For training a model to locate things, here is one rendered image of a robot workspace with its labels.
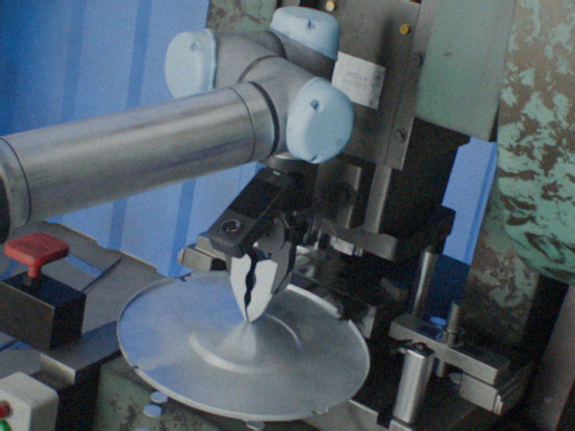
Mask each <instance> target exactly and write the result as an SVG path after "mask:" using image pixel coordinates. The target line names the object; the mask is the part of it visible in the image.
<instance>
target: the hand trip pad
mask: <svg viewBox="0 0 575 431"><path fill-rule="evenodd" d="M68 253H69V246H68V244H67V243H66V242H63V241H61V240H59V239H57V238H55V237H53V236H51V235H48V234H45V233H44V232H40V233H33V234H30V235H26V236H23V237H19V238H16V239H12V240H11V241H10V242H8V243H7V244H6V245H5V254H6V255H7V256H9V257H12V258H13V259H15V260H18V261H20V262H21V263H24V264H26V265H28V266H29V269H28V275H29V276H30V277H34V278H35V277H40V275H41V267H42V266H43V265H47V264H49V263H52V262H55V260H58V259H63V258H65V257H67V256H68Z"/></svg>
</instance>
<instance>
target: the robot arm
mask: <svg viewBox="0 0 575 431"><path fill-rule="evenodd" d="M270 27H271V31H212V30H211V29H205V30H204V31H185V32H182V33H180V34H178V35H176V37H175V38H174V39H173V40H172V42H171V44H170V47H169V48H168V51H166V55H167V58H166V59H165V62H166V64H164V69H165V73H166V81H167V84H168V86H169V90H170V92H171V93H172V95H173V96H174V98H175V99H172V100H168V101H160V102H156V103H151V104H147V105H144V106H139V107H135V108H130V109H126V110H119V111H113V112H110V113H105V114H102V115H101V116H98V115H97V117H93V118H88V119H80V120H76V121H72V122H67V123H63V124H58V125H55V126H50V127H44V128H37V129H33V130H29V131H23V132H20V134H16V133H15V135H10V136H2V137H0V245H2V244H6V243H8V242H9V241H10V239H11V237H12V235H13V233H14V230H16V228H17V227H21V226H25V225H28V224H35V222H38V221H43V220H46V219H50V218H53V217H58V216H64V215H67V213H71V212H75V211H78V210H82V209H86V208H90V207H97V206H99V205H104V204H107V202H111V201H114V200H118V199H122V198H128V197H132V196H135V195H139V194H142V193H146V192H147V191H149V190H153V189H160V188H163V187H167V186H171V185H173V184H178V183H181V182H184V181H188V180H191V179H194V178H198V177H201V176H205V175H209V174H212V173H215V172H222V171H225V170H230V169H233V168H236V166H239V165H244V164H247V163H253V162H259V163H261V164H265V165H267V167H266V168H260V169H259V170H258V171H257V172H256V174H255V175H254V176H253V177H252V178H251V180H250V181H249V182H248V183H247V184H246V185H245V187H244V188H243V189H242V191H241V192H239V194H238V195H237V196H236V197H235V198H234V200H233V201H232V203H231V204H230V205H229V206H227V208H226V209H225V210H224V211H223V212H222V215H221V216H220V217H219V218H217V219H216V221H215V222H214V223H213V224H212V225H211V226H210V228H209V229H208V238H209V241H210V244H211V247H212V248H213V250H215V251H220V252H222V253H224V254H225V258H226V268H227V275H228V276H230V277H231V282H232V287H233V290H234V295H235V298H236V301H237V302H238V306H239V308H240V311H241V312H242V313H243V317H244V318H245V319H246V320H247V321H255V320H256V319H258V318H259V317H261V315H262V314H263V313H264V312H266V311H267V310H268V308H269V307H270V304H271V303H272V301H273V299H274V298H275V297H277V296H278V295H279V294H280V293H281V292H282V291H283V290H284V289H286V288H287V286H289V283H290V281H291V277H292V275H291V271H292V269H293V267H294V265H295V262H296V254H295V251H294V247H296V246H297V245H300V244H302V242H303V241H304V236H305V233H307V235H306V240H305V245H308V244H310V243H314V242H317V240H318V234H319V229H320V223H321V219H322V215H323V210H324V205H325V200H323V199H320V198H317V197H315V196H314V187H315V182H316V176H317V172H318V165H319V163H324V162H327V161H329V160H331V159H332V158H335V157H336V156H337V154H339V153H340V152H341V151H342V150H343V148H344V147H346V146H347V143H348V142H349V140H350V138H351V136H352V132H353V129H354V122H356V111H355V108H354V105H352V101H351V100H350V98H349V97H348V95H347V94H345V92H344V91H341V90H339V89H338V88H336V87H335V86H333V85H332V79H333V75H334V69H335V64H336V62H338V49H340V42H341V38H340V36H341V26H340V23H339V21H338V20H336V19H335V18H333V17H332V16H330V15H329V14H328V13H324V12H321V11H318V10H313V9H309V8H302V7H284V8H280V9H278V10H276V11H275V13H274V15H273V20H272V23H271V24H270ZM312 201H315V203H314V204H313V203H312ZM318 213H319V215H318ZM316 215H318V220H317V225H316V230H315V233H312V234H310V233H311V232H312V228H313V222H314V216H316ZM308 219H309V224H307V223H306V221H307V220H308ZM260 250H261V251H264V254H265V256H266V257H269V258H267V259H260V258H259V251H260ZM255 285H256V287H254V286H255ZM253 288H254V289H253Z"/></svg>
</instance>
